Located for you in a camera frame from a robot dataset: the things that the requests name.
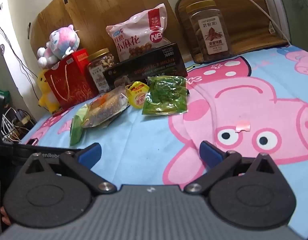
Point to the dark green snack packet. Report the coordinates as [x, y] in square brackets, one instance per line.
[166, 95]

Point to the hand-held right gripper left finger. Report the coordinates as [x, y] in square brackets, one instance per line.
[90, 155]

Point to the light green snack packet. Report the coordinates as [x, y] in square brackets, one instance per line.
[76, 132]

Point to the pink paper tag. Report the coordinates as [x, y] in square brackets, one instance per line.
[244, 126]

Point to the wooden board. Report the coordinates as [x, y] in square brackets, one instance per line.
[98, 7]

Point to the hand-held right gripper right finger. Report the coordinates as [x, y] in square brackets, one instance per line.
[210, 155]

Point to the short black tape strip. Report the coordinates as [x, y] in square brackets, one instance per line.
[29, 30]

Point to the small nut jar gold lid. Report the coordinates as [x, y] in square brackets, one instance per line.
[98, 70]

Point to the pink snack bag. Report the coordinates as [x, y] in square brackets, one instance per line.
[133, 35]

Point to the printed cartoon bed sheet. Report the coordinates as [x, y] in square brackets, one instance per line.
[149, 140]

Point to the clear pastry packet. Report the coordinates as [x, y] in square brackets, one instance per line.
[103, 110]

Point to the pink and blue plush cat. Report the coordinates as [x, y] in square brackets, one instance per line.
[61, 42]

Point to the tall nut jar orange lid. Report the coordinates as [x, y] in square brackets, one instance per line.
[211, 37]

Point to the brown seat cushion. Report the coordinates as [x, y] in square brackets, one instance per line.
[246, 25]

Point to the black cardboard box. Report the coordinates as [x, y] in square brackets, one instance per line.
[149, 65]

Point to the yellow plush duck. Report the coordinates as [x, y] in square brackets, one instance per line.
[46, 97]

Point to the yellow snack packet red label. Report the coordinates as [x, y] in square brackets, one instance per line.
[137, 97]

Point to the red gift box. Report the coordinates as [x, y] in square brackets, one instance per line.
[73, 85]

